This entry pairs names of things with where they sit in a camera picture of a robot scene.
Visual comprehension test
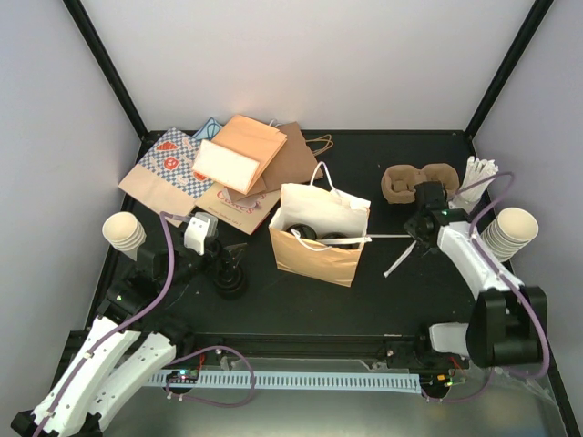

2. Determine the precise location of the white straw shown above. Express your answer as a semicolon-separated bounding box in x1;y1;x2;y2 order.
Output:
383;241;417;278
318;234;411;246

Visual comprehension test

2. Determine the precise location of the orange kraft paper bag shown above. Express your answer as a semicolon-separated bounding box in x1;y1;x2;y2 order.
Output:
269;162;371;287

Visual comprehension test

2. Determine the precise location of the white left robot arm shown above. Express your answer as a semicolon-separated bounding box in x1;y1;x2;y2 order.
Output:
11;240;247;436

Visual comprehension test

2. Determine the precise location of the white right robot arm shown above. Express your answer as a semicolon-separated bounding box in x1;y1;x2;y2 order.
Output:
404;181;551;378

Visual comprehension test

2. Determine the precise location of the black cup lid stack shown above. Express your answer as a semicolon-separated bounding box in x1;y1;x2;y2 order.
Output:
213;267;248;300

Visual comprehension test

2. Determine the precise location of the cardboard cup carrier stack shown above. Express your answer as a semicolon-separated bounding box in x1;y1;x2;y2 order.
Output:
381;163;460;205

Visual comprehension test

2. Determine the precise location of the cream cakes printed paper bag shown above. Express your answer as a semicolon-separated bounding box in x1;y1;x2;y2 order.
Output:
196;183;281;235

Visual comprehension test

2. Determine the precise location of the cup of white straws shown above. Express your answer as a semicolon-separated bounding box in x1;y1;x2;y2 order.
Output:
449;156;498;213

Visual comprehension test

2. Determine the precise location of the right stack of paper cups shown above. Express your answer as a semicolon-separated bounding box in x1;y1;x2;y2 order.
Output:
481;208;539;262

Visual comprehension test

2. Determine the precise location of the stack of paper cups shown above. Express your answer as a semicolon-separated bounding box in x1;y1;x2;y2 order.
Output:
481;208;539;262
102;211;147;261

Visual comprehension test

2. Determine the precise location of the blue checkered paper bag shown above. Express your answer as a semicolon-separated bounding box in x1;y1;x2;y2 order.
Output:
118;127;213;216

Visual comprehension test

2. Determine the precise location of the left stack of paper cups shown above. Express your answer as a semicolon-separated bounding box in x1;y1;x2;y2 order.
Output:
102;211;147;261

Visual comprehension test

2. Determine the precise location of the folded orange paper bag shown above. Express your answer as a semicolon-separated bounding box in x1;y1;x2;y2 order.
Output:
191;115;287;195

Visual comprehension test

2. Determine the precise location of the dark brown paper bag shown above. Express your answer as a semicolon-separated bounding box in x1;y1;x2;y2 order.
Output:
261;122;333;192

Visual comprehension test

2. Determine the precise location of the light blue paper bag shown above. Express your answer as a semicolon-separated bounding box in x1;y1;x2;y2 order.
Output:
191;117;223;141

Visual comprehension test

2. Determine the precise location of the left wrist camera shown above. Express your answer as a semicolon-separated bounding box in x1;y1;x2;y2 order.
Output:
183;212;218;256

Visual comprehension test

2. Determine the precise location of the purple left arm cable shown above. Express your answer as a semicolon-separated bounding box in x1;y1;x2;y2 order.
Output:
31;211;258;437

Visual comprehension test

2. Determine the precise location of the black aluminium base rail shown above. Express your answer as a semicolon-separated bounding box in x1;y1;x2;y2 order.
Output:
184;332;469;370

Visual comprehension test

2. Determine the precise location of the white slotted cable duct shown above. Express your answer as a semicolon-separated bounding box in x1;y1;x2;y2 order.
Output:
144;370;421;394

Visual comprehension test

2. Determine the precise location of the right black frame post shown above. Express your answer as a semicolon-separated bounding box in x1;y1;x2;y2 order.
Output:
465;0;554;139

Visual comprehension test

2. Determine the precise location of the black frame post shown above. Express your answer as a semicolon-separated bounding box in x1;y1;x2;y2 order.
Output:
63;0;148;140
465;0;554;139

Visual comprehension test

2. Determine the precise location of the left black frame post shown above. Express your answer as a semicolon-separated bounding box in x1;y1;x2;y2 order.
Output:
63;0;148;140

